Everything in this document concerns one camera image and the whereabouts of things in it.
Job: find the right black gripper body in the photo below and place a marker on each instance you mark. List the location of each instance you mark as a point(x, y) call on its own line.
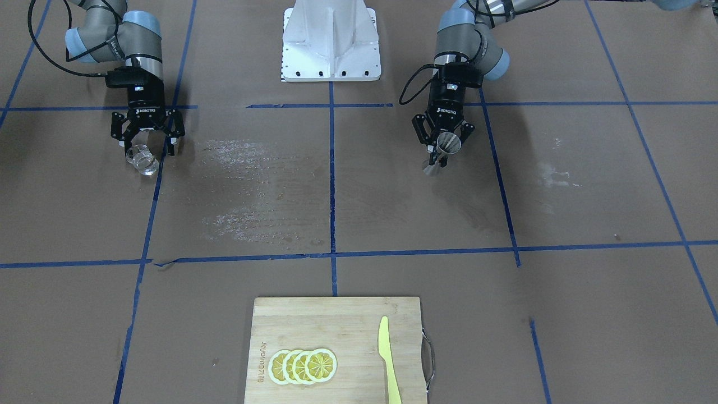
point(147, 99)

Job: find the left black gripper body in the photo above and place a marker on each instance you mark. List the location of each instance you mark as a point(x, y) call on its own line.
point(447, 102)

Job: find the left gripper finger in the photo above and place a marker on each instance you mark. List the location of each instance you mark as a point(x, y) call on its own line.
point(426, 135)
point(465, 130)

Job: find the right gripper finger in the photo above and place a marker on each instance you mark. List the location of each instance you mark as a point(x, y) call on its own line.
point(174, 129)
point(122, 129)

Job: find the steel jigger measuring cup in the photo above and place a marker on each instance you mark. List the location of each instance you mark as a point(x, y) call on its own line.
point(447, 143)

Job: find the clear glass cup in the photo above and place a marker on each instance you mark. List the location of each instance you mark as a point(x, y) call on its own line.
point(141, 158)

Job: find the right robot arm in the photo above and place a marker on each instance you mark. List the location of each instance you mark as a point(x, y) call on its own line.
point(112, 33)

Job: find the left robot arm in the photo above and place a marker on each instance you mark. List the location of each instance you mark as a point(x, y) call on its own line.
point(581, 68)

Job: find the wooden cutting board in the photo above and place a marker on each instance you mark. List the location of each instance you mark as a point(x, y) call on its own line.
point(336, 350)

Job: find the yellow plastic knife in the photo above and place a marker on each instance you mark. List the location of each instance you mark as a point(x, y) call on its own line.
point(385, 352)

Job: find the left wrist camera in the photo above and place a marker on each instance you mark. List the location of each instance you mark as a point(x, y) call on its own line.
point(463, 74)

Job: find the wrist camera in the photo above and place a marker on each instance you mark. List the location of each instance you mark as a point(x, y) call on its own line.
point(463, 74)
point(126, 77)

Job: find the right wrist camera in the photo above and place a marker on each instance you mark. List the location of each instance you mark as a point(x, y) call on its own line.
point(126, 77)

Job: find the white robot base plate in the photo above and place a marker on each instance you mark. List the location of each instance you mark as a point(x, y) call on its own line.
point(330, 41)

